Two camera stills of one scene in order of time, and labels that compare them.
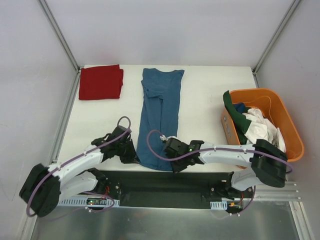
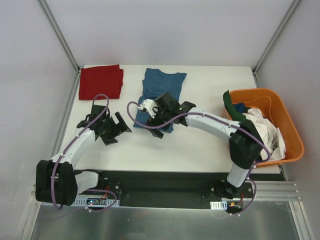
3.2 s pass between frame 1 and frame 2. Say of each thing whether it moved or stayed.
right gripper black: moved
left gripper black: moved
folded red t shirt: stayed
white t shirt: stayed
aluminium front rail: stayed
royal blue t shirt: stayed
